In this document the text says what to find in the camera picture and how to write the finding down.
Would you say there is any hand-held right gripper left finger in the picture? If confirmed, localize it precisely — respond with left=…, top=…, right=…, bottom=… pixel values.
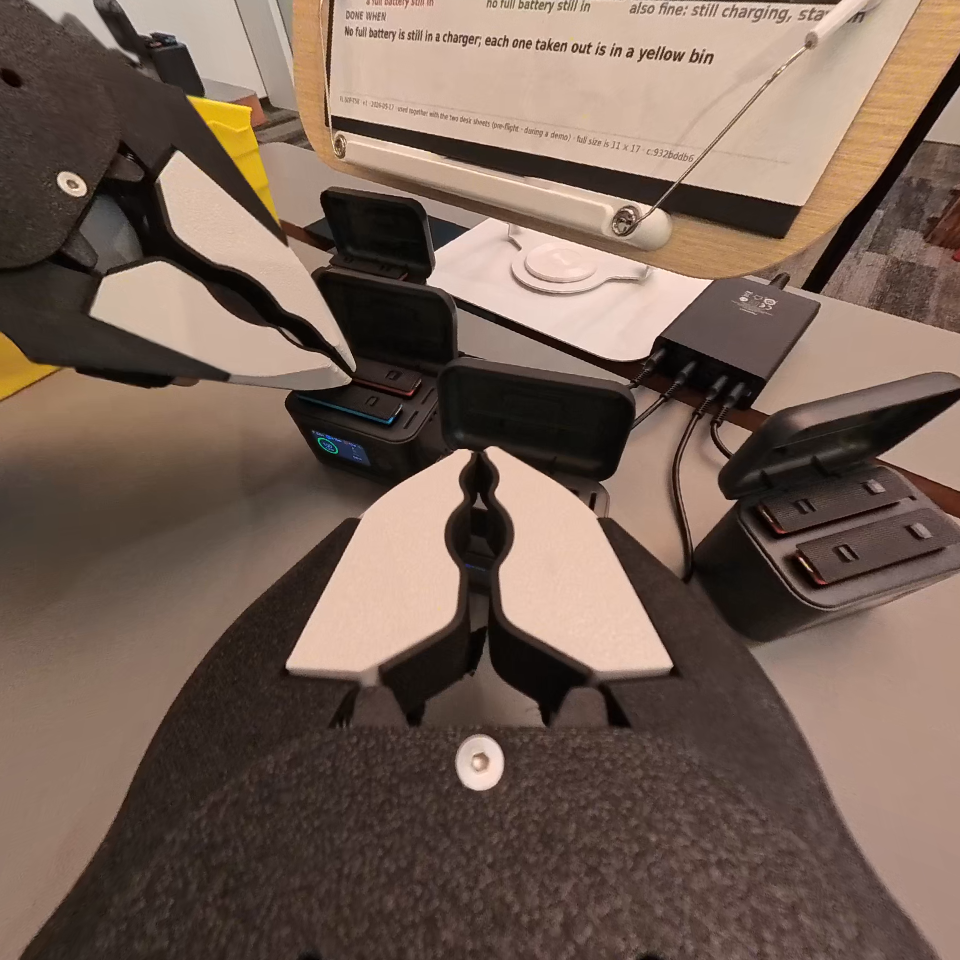
left=285, top=447, right=483, bottom=725

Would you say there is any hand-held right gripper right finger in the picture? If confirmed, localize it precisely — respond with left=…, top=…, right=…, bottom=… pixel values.
left=478, top=445, right=675, bottom=727

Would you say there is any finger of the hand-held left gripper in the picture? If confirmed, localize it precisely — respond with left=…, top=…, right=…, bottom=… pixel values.
left=88, top=258, right=354, bottom=391
left=153, top=150, right=357, bottom=369

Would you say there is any yellow plastic bin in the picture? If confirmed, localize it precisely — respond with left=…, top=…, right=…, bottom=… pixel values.
left=0, top=96, right=280, bottom=404

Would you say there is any black battery charging case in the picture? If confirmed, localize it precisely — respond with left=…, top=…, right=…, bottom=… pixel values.
left=142, top=31, right=207, bottom=99
left=693, top=372, right=960, bottom=642
left=285, top=268, right=460, bottom=489
left=318, top=187, right=438, bottom=286
left=437, top=358, right=637, bottom=594

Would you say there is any black battery blue edge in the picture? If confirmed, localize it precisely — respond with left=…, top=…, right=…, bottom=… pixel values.
left=300, top=386, right=406, bottom=429

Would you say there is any black battery red edge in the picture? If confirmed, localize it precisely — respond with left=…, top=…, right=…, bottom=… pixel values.
left=753, top=476, right=920, bottom=535
left=795, top=513, right=950, bottom=588
left=352, top=360, right=425, bottom=399

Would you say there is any dark blue smartphone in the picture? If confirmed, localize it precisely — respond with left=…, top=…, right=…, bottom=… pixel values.
left=302, top=216, right=481, bottom=250

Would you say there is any white board ledge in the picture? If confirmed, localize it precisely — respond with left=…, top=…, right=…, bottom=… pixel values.
left=330, top=131, right=674, bottom=252

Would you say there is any black multiport charger hub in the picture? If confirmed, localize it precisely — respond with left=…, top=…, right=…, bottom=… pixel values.
left=648, top=276, right=822, bottom=412

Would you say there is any instruction sheet on wooden stand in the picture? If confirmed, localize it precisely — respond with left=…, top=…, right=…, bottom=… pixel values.
left=291, top=0, right=960, bottom=282

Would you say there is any white peg wire clip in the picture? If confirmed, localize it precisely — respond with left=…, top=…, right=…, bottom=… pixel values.
left=611, top=0, right=871, bottom=235
left=322, top=0, right=354, bottom=159

